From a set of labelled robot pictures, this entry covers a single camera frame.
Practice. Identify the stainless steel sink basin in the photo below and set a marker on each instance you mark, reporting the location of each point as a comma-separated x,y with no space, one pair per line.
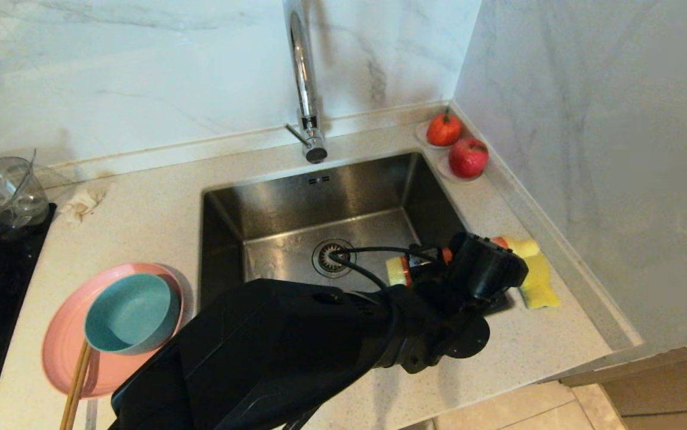
319,197

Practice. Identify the yellow fish-shaped sponge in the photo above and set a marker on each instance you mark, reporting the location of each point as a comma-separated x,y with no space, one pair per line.
540,286

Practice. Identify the chrome kitchen faucet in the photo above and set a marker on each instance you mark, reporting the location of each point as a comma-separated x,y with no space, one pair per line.
304,77

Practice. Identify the pink round plate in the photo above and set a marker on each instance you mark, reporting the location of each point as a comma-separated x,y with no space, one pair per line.
62,340

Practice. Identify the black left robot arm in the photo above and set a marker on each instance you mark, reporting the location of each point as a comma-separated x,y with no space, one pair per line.
289,346

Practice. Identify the red apple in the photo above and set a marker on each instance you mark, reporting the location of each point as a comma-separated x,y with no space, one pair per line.
468,158

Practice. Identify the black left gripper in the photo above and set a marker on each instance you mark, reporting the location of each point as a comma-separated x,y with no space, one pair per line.
486,269

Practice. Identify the crumpled white tissue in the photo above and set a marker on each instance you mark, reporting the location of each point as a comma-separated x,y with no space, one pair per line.
80,206

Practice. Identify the orange dish soap bottle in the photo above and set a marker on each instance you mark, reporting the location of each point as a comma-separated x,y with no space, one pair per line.
397,272

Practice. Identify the small white dish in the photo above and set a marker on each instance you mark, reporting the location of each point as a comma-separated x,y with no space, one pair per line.
443,170
421,134

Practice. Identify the brown wooden chopstick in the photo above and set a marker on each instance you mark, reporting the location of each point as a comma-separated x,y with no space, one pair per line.
82,382
72,394

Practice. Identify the blue bowl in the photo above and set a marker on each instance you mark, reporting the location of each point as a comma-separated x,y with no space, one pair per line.
128,313

